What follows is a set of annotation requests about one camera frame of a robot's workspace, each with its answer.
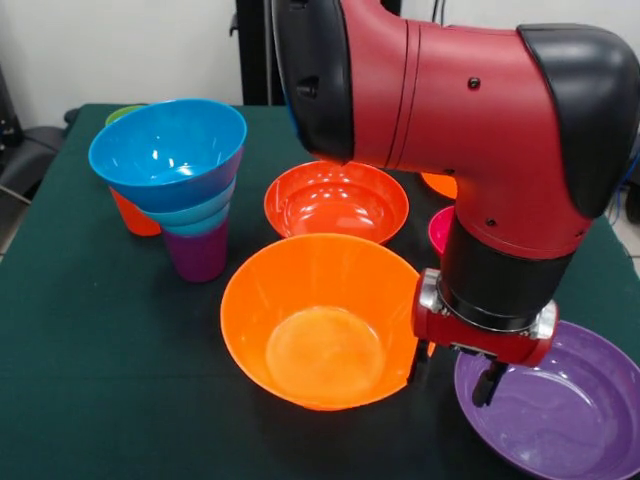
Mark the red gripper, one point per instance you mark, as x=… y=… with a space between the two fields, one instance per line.
x=475 y=340

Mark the purple bowl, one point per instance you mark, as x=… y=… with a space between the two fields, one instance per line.
x=575 y=430

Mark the large orange bowl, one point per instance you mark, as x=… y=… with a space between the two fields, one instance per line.
x=440 y=186
x=320 y=325

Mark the small blue bowl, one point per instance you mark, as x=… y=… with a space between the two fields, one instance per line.
x=200 y=220

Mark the large blue bowl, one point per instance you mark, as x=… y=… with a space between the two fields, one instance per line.
x=165 y=150

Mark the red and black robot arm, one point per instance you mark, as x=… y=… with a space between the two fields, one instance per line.
x=475 y=125

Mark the pink bowl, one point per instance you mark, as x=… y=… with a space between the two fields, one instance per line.
x=440 y=232

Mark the red-orange bowl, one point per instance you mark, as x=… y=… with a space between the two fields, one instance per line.
x=335 y=205

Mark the purple cup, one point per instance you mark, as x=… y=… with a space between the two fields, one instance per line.
x=197 y=257

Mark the orange cup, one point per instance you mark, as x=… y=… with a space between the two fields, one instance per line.
x=132 y=220

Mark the dark green tablecloth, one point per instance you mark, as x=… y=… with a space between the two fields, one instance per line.
x=100 y=325

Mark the green cup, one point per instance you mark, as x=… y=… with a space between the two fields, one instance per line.
x=117 y=114

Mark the black pedestal leg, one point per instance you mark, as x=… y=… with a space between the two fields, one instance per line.
x=30 y=150

